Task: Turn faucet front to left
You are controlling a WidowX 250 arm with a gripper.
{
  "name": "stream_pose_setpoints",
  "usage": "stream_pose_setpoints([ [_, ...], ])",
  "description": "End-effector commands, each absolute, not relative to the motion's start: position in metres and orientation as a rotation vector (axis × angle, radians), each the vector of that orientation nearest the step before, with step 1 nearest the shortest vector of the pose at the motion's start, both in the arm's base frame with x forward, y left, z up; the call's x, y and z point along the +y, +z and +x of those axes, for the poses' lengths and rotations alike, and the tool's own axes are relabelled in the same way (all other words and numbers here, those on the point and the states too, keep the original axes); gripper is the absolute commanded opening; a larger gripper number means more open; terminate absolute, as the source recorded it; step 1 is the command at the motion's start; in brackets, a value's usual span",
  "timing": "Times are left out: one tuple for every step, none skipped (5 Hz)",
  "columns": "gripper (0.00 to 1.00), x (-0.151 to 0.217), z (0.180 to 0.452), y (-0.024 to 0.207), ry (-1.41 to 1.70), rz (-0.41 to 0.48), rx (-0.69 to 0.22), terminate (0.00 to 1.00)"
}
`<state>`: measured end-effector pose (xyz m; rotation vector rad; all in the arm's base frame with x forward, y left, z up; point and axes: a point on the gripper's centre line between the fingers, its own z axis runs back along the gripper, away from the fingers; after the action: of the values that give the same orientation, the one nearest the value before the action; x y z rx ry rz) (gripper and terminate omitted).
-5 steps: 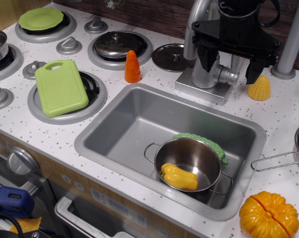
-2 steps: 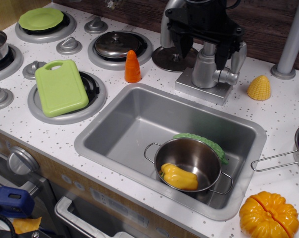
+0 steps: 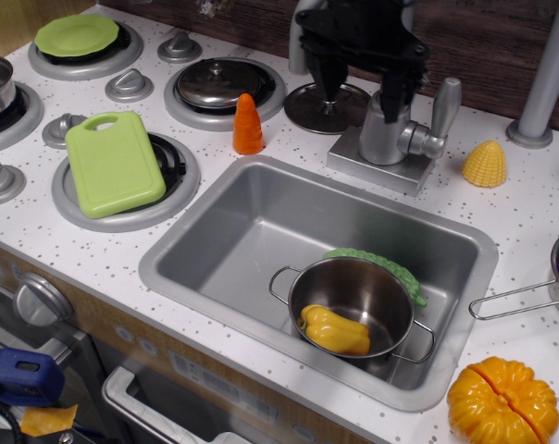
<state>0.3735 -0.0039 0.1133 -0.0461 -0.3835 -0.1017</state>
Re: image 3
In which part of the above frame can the grey stove knob front-left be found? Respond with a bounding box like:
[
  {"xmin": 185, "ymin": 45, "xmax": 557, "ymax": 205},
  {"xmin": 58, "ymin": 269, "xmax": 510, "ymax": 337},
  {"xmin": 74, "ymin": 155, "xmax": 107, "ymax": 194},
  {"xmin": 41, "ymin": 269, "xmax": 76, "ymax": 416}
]
[{"xmin": 0, "ymin": 164, "xmax": 26, "ymax": 204}]

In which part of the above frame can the green toy cutting board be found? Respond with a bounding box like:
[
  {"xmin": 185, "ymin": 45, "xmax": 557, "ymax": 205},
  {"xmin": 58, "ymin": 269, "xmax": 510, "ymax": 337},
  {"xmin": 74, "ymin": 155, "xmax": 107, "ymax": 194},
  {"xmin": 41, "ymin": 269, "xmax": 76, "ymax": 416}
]
[{"xmin": 65, "ymin": 111, "xmax": 167, "ymax": 219}]

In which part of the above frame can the front-left stove burner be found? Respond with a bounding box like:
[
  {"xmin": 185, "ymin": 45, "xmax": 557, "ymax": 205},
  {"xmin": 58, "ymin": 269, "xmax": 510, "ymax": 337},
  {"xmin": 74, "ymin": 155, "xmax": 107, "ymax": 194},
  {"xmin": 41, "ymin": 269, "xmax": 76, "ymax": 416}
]
[{"xmin": 0, "ymin": 81, "xmax": 43, "ymax": 151}]

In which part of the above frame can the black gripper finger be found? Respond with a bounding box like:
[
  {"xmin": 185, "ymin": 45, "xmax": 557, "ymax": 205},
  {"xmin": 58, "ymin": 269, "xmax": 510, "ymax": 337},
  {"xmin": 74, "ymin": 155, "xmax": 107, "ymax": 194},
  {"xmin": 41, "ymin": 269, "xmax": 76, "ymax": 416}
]
[
  {"xmin": 379, "ymin": 69, "xmax": 421, "ymax": 124},
  {"xmin": 304, "ymin": 50, "xmax": 348, "ymax": 100}
]

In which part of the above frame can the back-right stove burner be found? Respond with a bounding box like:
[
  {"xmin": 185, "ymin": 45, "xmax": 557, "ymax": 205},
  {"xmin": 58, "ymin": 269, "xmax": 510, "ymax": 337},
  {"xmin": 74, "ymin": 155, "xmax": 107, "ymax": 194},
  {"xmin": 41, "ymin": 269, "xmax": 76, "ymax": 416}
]
[{"xmin": 164, "ymin": 57, "xmax": 286, "ymax": 131}]

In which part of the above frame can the front-right stove burner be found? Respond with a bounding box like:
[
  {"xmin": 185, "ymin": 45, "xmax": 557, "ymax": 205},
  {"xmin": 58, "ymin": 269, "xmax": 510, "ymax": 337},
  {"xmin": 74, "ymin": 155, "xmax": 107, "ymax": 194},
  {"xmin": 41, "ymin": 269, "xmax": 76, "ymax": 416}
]
[{"xmin": 51, "ymin": 133, "xmax": 200, "ymax": 233}]

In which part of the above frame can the grey toy sink basin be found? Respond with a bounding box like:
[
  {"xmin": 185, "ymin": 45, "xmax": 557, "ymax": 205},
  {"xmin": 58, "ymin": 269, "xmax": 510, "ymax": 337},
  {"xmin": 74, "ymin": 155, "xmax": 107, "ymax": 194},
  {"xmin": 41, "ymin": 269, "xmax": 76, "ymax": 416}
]
[{"xmin": 139, "ymin": 155, "xmax": 498, "ymax": 412}]

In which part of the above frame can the steel lid on counter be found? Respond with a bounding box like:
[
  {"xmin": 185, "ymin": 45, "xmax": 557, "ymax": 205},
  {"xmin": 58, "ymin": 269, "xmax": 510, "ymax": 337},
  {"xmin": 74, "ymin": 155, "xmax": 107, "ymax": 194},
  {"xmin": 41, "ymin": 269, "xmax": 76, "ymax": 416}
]
[{"xmin": 283, "ymin": 83, "xmax": 371, "ymax": 135}]

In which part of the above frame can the orange tape piece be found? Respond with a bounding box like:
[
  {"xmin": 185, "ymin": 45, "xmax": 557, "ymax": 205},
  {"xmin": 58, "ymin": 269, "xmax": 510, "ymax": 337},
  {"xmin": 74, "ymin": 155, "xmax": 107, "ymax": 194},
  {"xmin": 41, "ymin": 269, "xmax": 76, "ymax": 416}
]
[{"xmin": 20, "ymin": 404, "xmax": 79, "ymax": 438}]

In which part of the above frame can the orange toy pumpkin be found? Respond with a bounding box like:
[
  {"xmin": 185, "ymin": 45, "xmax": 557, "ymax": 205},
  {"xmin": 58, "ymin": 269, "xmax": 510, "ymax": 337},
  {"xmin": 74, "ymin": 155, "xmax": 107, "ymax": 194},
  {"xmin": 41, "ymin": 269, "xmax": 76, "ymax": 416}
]
[{"xmin": 447, "ymin": 357, "xmax": 559, "ymax": 443}]

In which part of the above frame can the orange toy carrot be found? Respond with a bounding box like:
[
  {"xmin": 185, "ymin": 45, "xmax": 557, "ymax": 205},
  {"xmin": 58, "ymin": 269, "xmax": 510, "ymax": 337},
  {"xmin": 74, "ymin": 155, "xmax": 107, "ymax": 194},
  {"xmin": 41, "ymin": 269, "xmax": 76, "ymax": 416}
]
[{"xmin": 232, "ymin": 93, "xmax": 265, "ymax": 154}]

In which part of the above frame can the green toy plate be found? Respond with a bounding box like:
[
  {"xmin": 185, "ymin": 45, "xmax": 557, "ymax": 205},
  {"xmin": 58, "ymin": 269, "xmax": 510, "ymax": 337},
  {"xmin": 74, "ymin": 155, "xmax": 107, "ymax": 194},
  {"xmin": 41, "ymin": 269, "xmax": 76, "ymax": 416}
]
[{"xmin": 34, "ymin": 15, "xmax": 119, "ymax": 57}]

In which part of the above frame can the steel pot in sink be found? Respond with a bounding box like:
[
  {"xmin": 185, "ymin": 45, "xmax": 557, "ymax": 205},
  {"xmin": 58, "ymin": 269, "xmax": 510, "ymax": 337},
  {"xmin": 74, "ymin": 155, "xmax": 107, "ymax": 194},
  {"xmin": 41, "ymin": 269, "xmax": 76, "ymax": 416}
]
[{"xmin": 268, "ymin": 257, "xmax": 436, "ymax": 364}]

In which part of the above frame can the silver toy faucet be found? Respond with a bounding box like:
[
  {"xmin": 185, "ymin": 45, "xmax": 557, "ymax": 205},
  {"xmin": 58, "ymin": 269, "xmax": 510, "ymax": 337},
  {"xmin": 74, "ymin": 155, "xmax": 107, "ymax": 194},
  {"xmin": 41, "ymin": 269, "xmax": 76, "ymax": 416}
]
[{"xmin": 287, "ymin": 0, "xmax": 463, "ymax": 198}]

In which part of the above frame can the steel saucepan with handle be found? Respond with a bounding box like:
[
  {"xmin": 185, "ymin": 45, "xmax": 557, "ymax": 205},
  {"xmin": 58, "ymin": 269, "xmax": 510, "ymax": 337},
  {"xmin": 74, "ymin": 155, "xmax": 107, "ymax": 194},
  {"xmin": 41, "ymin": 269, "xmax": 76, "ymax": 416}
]
[{"xmin": 468, "ymin": 237, "xmax": 559, "ymax": 321}]

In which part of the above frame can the grey oven dial knob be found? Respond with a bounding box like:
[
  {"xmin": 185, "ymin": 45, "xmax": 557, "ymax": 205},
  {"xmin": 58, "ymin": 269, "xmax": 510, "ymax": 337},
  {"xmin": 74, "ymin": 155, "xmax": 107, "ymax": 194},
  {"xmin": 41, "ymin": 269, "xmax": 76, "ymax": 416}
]
[{"xmin": 12, "ymin": 273, "xmax": 74, "ymax": 327}]

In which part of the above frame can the grey stove knob back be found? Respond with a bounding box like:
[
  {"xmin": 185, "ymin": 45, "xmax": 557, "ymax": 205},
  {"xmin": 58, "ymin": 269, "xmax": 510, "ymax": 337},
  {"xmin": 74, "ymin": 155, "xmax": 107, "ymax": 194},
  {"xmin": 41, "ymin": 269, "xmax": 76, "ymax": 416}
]
[{"xmin": 157, "ymin": 31, "xmax": 203, "ymax": 64}]

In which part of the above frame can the black cable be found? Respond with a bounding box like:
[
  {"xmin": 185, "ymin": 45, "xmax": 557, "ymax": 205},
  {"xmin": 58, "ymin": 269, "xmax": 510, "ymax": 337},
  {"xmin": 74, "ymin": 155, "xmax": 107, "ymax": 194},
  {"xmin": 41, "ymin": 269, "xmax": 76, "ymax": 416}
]
[{"xmin": 0, "ymin": 397, "xmax": 24, "ymax": 444}]

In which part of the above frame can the grey vertical pole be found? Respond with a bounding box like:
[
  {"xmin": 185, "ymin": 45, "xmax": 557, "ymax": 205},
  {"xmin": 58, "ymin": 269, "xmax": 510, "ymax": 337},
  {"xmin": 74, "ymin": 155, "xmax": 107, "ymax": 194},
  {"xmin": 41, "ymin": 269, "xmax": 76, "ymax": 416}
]
[{"xmin": 506, "ymin": 7, "xmax": 559, "ymax": 149}]

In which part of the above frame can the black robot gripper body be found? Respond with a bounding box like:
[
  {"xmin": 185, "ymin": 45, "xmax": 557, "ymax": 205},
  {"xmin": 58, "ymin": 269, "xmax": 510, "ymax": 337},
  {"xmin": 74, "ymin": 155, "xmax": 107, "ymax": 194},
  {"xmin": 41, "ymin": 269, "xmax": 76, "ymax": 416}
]
[{"xmin": 293, "ymin": 1, "xmax": 429, "ymax": 85}]

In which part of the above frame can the green toy vegetable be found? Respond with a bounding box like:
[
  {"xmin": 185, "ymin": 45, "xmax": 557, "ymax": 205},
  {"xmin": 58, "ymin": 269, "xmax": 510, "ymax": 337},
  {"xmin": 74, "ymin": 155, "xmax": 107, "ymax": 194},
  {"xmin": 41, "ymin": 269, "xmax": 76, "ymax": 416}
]
[{"xmin": 323, "ymin": 248, "xmax": 428, "ymax": 308}]

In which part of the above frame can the grey oven door handle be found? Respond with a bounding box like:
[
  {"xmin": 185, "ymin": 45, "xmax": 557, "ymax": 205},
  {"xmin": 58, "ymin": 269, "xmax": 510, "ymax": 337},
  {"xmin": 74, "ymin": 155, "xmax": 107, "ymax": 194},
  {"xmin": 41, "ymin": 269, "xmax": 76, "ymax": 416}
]
[{"xmin": 101, "ymin": 365, "xmax": 243, "ymax": 444}]

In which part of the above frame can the blue clamp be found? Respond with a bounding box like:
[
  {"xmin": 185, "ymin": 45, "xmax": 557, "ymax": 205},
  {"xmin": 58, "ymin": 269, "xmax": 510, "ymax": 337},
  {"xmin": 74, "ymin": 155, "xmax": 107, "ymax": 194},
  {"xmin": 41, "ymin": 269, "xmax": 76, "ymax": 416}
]
[{"xmin": 0, "ymin": 348, "xmax": 65, "ymax": 407}]

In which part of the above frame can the yellow toy bell pepper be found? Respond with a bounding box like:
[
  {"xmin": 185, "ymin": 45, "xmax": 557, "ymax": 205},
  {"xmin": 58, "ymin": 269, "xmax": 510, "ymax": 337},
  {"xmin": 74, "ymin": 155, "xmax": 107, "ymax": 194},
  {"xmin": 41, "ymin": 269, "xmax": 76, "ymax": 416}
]
[{"xmin": 297, "ymin": 304, "xmax": 371, "ymax": 356}]

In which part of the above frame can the back-left stove burner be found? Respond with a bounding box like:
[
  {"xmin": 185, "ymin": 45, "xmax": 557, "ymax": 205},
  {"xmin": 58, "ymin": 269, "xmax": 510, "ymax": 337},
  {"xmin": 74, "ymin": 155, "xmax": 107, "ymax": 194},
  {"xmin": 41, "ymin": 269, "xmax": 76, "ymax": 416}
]
[{"xmin": 28, "ymin": 19, "xmax": 143, "ymax": 81}]

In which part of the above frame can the steel lid on burner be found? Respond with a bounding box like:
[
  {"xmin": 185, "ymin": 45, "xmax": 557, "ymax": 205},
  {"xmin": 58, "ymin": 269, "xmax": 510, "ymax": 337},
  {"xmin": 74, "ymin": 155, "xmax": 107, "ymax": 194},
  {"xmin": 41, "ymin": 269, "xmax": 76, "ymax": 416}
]
[{"xmin": 176, "ymin": 59, "xmax": 264, "ymax": 109}]

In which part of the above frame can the grey stove knob middle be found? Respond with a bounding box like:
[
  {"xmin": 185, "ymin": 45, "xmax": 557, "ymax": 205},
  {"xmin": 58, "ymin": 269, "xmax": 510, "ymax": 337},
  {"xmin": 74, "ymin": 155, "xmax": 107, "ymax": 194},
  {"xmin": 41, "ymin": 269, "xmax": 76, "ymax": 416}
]
[{"xmin": 105, "ymin": 68, "xmax": 154, "ymax": 103}]

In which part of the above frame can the yellow toy corn piece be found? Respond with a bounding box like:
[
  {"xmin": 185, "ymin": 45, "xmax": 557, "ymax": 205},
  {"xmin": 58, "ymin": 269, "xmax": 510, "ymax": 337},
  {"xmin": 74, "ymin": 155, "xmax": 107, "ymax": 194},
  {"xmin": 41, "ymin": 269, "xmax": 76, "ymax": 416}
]
[{"xmin": 462, "ymin": 141, "xmax": 507, "ymax": 188}]

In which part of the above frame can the grey stove knob left-middle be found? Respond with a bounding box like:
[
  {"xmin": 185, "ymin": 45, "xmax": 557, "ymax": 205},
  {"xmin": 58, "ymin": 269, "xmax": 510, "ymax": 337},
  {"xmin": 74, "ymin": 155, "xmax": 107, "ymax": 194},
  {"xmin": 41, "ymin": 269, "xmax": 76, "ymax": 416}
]
[{"xmin": 42, "ymin": 113, "xmax": 86, "ymax": 150}]

